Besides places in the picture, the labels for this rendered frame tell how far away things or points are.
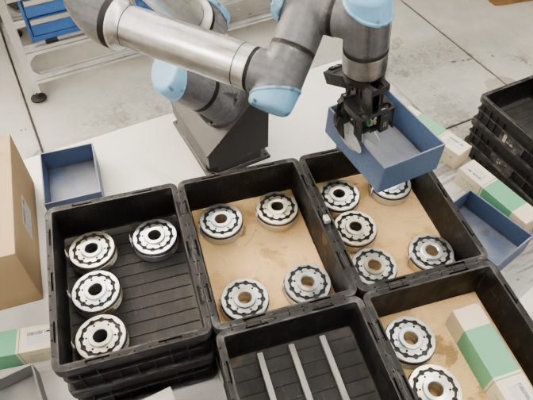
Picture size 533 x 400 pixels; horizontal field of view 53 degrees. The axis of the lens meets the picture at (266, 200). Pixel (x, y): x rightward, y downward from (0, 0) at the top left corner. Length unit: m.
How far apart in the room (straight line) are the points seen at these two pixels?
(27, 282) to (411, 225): 0.92
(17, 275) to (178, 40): 0.70
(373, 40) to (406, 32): 2.70
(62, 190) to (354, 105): 0.96
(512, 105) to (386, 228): 1.15
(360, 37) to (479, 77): 2.49
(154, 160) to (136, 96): 1.39
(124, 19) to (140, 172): 0.74
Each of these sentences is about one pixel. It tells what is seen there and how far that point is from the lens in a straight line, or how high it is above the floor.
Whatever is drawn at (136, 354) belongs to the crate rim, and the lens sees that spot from 1.08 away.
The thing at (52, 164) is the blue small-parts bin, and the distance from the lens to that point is 1.72.
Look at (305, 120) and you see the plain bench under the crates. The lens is 1.78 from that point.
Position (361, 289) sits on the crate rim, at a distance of 1.12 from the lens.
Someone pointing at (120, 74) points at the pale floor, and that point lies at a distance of 3.22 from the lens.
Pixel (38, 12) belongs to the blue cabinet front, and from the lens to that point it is 2.94.
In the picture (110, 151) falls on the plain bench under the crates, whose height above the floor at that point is 0.70.
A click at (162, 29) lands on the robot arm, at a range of 0.95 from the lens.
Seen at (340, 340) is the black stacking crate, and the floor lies 0.83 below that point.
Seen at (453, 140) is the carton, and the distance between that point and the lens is 1.72.
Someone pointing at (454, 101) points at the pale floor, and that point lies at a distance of 3.11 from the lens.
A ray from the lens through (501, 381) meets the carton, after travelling 1.15.
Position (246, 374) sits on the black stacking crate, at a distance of 1.14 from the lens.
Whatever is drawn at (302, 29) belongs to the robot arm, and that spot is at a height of 1.41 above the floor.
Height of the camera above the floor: 1.88
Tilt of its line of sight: 50 degrees down
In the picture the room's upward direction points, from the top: 1 degrees clockwise
